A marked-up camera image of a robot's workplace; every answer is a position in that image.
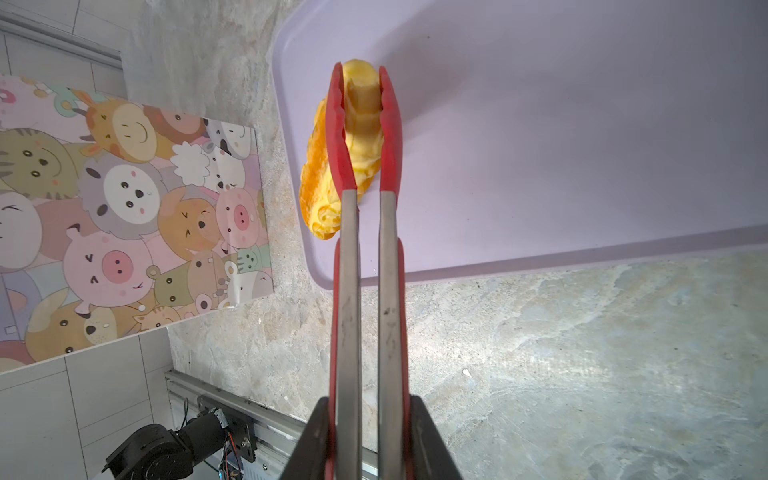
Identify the red kitchen tongs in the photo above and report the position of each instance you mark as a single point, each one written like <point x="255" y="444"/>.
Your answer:
<point x="344" y="459"/>

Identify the white cartoon paper bag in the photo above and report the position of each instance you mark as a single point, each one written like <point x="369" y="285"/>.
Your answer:
<point x="119" y="218"/>

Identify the left circuit board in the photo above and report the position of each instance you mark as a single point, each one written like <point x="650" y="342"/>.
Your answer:
<point x="230" y="466"/>

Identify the lilac plastic tray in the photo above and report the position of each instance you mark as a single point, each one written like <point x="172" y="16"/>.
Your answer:
<point x="550" y="134"/>

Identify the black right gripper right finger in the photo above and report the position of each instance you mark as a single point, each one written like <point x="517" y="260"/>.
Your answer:
<point x="429" y="457"/>

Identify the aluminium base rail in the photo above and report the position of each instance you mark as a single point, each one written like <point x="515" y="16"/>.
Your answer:
<point x="265" y="437"/>

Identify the long cream-filled bread loaf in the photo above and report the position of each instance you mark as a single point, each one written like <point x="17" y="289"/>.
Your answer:
<point x="319" y="203"/>

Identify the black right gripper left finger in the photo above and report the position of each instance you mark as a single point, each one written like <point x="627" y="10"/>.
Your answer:
<point x="310" y="456"/>

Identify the aluminium corner post left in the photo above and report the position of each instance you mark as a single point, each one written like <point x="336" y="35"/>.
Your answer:
<point x="45" y="35"/>

